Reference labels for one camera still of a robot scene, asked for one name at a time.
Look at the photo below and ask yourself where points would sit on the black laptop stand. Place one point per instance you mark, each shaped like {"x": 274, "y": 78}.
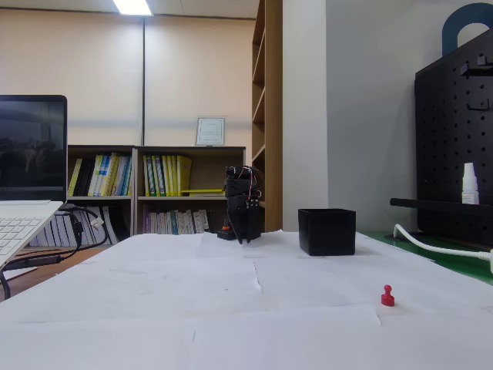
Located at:
{"x": 23, "y": 266}

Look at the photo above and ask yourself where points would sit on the white plastic bottle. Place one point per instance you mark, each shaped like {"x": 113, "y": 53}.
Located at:
{"x": 470, "y": 189}

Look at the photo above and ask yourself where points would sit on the black orange table clamp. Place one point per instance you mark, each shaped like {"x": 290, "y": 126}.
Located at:
{"x": 225, "y": 232}

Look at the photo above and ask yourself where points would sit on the framed white certificate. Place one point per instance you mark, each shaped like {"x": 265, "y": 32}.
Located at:
{"x": 210, "y": 131}

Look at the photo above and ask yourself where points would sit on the green desk mat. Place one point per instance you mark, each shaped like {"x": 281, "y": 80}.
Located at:
{"x": 454, "y": 260}

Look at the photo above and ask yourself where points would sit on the red push pin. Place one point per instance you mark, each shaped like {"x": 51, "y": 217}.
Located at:
{"x": 387, "y": 297}

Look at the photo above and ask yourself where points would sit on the low bookshelf with mixed books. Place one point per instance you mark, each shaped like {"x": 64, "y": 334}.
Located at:
{"x": 100, "y": 173}

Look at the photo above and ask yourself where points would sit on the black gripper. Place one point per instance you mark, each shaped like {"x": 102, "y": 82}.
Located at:
{"x": 242, "y": 208}

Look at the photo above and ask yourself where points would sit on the low bookshelf with yellow binders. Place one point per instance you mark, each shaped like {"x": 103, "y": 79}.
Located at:
{"x": 185, "y": 173}

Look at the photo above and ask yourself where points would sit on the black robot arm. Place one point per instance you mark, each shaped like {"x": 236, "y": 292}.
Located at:
{"x": 242, "y": 173}

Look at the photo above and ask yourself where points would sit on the thick yellow binder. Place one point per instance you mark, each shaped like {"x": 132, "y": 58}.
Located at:
{"x": 185, "y": 175}

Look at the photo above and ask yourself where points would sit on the ceiling light panel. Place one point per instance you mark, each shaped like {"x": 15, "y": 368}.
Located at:
{"x": 131, "y": 7}

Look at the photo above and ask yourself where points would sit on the dark blue arch shape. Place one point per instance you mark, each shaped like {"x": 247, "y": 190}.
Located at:
{"x": 450, "y": 27}

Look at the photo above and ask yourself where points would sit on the white paper table cover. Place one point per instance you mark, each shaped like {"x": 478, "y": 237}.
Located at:
{"x": 192, "y": 300}

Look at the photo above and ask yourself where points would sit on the white laptop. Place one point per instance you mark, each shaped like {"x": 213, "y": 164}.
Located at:
{"x": 27, "y": 162}

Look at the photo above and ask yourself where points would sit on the black pegboard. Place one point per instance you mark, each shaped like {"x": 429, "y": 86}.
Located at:
{"x": 450, "y": 154}

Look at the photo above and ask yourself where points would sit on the tall wooden bookshelf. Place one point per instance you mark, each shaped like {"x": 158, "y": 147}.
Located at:
{"x": 269, "y": 96}

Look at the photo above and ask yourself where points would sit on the flat lying yellow folder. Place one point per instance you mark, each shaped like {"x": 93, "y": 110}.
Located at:
{"x": 204, "y": 191}

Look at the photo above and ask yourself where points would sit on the black square box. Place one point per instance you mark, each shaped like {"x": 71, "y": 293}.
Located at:
{"x": 327, "y": 233}

